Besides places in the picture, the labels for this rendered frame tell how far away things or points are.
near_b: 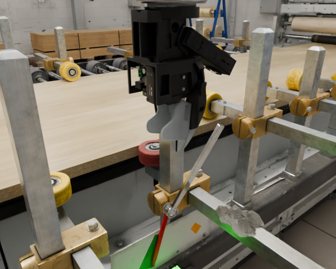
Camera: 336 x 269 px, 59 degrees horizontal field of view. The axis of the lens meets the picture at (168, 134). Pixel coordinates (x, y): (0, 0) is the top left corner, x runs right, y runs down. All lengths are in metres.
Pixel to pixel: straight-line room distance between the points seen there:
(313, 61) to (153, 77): 0.60
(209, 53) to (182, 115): 0.09
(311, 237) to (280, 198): 1.03
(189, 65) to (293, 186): 0.68
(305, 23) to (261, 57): 2.31
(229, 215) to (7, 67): 0.42
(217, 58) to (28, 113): 0.27
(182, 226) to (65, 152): 0.31
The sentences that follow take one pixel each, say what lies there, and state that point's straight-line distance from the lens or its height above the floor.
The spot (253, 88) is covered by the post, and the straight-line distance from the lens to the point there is 0.70.
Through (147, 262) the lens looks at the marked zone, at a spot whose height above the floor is 0.73.
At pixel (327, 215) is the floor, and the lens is 2.16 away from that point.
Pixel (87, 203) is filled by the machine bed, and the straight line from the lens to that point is 0.78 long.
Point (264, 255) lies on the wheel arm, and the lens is 0.54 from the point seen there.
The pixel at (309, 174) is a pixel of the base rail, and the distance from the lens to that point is 1.09.
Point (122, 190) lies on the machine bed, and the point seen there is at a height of 0.75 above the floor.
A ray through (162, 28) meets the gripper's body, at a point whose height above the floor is 1.19.
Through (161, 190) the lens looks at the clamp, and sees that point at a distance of 0.61.
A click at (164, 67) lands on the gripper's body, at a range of 0.37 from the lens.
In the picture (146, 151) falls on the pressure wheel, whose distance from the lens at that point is 0.68.
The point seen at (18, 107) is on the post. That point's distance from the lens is 0.40.
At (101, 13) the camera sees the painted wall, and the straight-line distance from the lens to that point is 8.45.
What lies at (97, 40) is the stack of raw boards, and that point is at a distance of 6.97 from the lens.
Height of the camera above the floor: 1.22
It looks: 24 degrees down
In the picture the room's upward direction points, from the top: straight up
